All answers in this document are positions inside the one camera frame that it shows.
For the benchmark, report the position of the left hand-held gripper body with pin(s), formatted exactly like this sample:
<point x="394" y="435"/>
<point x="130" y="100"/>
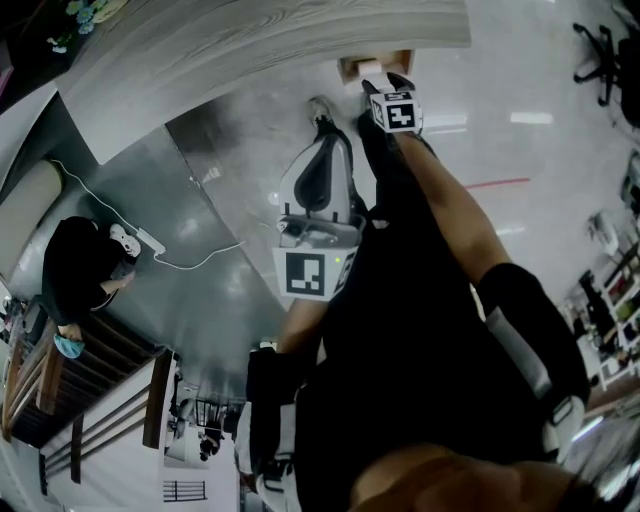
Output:
<point x="305" y="272"/>

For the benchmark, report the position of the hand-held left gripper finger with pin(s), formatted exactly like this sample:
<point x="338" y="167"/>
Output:
<point x="315" y="180"/>

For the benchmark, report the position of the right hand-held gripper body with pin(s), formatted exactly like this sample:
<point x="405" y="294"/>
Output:
<point x="400" y="116"/>

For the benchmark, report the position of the person's left forearm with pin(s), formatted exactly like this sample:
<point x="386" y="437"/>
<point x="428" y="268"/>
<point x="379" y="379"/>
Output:
<point x="302" y="325"/>

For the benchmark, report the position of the person's right forearm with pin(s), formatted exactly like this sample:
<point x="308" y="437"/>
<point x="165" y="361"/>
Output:
<point x="450" y="200"/>

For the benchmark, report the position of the person's left shoe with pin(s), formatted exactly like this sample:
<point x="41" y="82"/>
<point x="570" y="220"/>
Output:
<point x="320" y="112"/>

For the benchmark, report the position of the person's black clothing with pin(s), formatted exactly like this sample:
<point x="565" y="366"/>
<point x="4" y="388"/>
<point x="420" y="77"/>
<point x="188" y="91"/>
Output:
<point x="400" y="325"/>

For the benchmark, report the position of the red floor tape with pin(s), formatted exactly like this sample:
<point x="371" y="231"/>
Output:
<point x="500" y="183"/>

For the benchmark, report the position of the grey wooden desk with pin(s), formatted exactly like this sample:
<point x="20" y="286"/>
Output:
<point x="250" y="55"/>

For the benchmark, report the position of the black office chair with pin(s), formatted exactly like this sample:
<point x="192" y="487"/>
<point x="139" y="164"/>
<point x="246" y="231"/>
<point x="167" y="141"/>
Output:
<point x="607" y="60"/>

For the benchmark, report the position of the white plastic object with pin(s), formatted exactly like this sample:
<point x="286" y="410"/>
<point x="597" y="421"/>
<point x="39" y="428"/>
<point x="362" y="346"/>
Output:
<point x="604" y="232"/>

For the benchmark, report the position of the white device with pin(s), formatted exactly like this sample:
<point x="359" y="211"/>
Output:
<point x="631" y="182"/>

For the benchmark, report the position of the person's face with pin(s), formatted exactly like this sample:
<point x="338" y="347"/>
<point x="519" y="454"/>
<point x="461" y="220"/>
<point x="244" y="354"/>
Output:
<point x="450" y="480"/>

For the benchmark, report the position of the dark wooden railing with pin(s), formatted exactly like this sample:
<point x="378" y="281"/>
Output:
<point x="75" y="380"/>

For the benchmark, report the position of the white storage shelf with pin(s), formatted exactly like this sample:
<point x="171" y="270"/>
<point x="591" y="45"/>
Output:
<point x="615" y="310"/>

